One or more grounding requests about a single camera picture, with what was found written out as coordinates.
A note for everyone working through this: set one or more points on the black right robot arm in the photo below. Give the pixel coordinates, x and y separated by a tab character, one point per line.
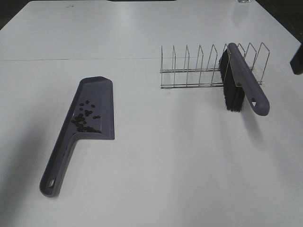
296	62

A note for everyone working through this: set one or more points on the clear glass at table edge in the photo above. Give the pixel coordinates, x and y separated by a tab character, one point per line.
244	1

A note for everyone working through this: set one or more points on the pile of coffee beans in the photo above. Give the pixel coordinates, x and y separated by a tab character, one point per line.
87	120

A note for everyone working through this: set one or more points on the purple plastic dustpan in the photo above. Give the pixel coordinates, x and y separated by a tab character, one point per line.
99	91

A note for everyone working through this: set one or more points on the purple hand brush black bristles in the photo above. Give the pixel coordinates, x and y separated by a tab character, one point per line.
239	82

